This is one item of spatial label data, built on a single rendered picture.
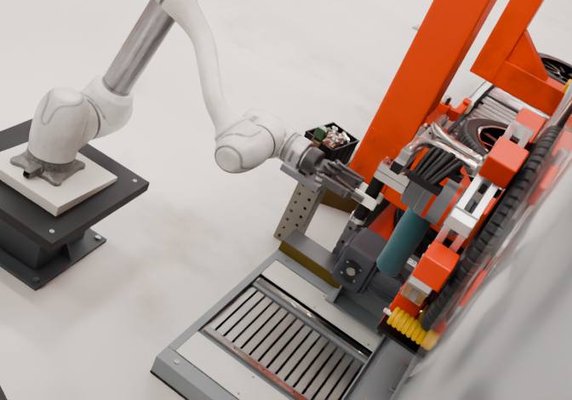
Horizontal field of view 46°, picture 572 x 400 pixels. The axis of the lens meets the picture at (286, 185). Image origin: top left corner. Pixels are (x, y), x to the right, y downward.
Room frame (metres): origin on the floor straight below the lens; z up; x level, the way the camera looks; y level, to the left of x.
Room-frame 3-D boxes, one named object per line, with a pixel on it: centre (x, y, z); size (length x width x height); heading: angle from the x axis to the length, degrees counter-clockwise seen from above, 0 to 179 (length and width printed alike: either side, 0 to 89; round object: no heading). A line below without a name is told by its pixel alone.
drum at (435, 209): (1.70, -0.42, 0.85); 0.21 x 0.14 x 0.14; 74
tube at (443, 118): (1.81, -0.40, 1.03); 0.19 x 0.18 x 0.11; 74
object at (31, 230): (1.78, 0.74, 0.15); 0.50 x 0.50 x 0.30; 77
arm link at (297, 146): (1.65, 0.01, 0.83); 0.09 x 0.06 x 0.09; 164
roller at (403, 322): (1.54, -0.55, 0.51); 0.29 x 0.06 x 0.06; 74
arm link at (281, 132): (1.67, 0.11, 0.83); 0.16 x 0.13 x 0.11; 74
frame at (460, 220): (1.68, -0.49, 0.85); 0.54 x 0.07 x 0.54; 164
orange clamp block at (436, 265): (1.38, -0.41, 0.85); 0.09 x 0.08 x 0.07; 164
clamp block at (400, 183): (1.58, -0.25, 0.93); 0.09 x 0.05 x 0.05; 74
